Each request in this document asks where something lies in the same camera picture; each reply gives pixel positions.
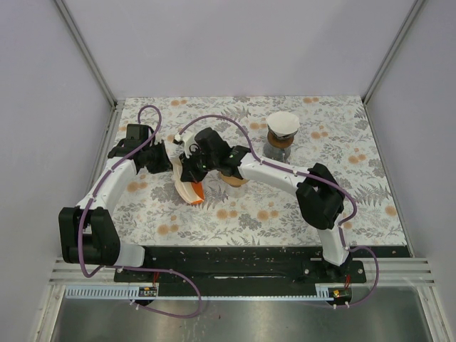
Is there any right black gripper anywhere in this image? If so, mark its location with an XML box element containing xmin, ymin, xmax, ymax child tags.
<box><xmin>180</xmin><ymin>147</ymin><xmax>218</xmax><ymax>185</ymax></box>

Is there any dark wooden ring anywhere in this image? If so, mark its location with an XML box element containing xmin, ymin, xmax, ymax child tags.
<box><xmin>267</xmin><ymin>132</ymin><xmax>296</xmax><ymax>149</ymax></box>

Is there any purple cable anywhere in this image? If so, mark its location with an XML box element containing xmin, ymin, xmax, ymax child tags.
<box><xmin>78</xmin><ymin>105</ymin><xmax>204</xmax><ymax>318</ymax></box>
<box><xmin>176</xmin><ymin>114</ymin><xmax>380</xmax><ymax>309</ymax></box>

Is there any floral table mat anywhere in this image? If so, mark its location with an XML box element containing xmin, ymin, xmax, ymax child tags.
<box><xmin>112</xmin><ymin>95</ymin><xmax>406</xmax><ymax>246</ymax></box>

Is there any left aluminium frame post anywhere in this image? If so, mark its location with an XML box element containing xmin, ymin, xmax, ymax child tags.
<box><xmin>52</xmin><ymin>0</ymin><xmax>117</xmax><ymax>109</ymax></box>

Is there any coffee filter paper pack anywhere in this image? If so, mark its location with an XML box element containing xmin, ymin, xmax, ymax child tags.
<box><xmin>170</xmin><ymin>149</ymin><xmax>204</xmax><ymax>205</ymax></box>

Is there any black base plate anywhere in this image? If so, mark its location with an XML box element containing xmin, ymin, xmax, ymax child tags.
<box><xmin>114</xmin><ymin>246</ymin><xmax>410</xmax><ymax>297</ymax></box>

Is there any light wooden ring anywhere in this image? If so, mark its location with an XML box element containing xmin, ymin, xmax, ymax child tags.
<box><xmin>219</xmin><ymin>172</ymin><xmax>250</xmax><ymax>188</ymax></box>

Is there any white slotted cable duct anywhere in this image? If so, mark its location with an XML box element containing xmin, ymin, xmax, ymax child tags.
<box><xmin>65</xmin><ymin>285</ymin><xmax>159</xmax><ymax>300</ymax></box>

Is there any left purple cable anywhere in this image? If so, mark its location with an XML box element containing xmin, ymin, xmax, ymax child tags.
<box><xmin>78</xmin><ymin>105</ymin><xmax>204</xmax><ymax>318</ymax></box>

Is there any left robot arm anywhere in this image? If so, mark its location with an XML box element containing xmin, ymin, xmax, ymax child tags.
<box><xmin>58</xmin><ymin>124</ymin><xmax>172</xmax><ymax>281</ymax></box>

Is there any right aluminium frame post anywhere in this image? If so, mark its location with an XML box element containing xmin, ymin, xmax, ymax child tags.
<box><xmin>361</xmin><ymin>0</ymin><xmax>428</xmax><ymax>106</ymax></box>

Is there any small glass with coffee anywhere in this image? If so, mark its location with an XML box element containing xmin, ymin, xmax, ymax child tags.
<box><xmin>226</xmin><ymin>185</ymin><xmax>248</xmax><ymax>198</ymax></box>

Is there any clear glass dripper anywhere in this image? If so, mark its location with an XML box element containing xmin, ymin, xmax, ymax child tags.
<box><xmin>268</xmin><ymin>126</ymin><xmax>298</xmax><ymax>140</ymax></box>

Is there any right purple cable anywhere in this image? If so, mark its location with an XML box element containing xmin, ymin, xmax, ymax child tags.
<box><xmin>176</xmin><ymin>114</ymin><xmax>380</xmax><ymax>309</ymax></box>

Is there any aluminium front rail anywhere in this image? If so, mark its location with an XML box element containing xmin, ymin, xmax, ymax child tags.
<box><xmin>48</xmin><ymin>258</ymin><xmax>435</xmax><ymax>286</ymax></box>

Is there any aluminium frame post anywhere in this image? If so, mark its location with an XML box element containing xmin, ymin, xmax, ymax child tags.
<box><xmin>52</xmin><ymin>0</ymin><xmax>117</xmax><ymax>109</ymax></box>
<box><xmin>361</xmin><ymin>0</ymin><xmax>428</xmax><ymax>106</ymax></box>

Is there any white paper coffee filter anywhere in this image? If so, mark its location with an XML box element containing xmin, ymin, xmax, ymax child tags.
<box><xmin>266</xmin><ymin>111</ymin><xmax>300</xmax><ymax>132</ymax></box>

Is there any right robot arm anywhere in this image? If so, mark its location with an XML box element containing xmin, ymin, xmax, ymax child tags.
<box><xmin>173</xmin><ymin>128</ymin><xmax>350</xmax><ymax>282</ymax></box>

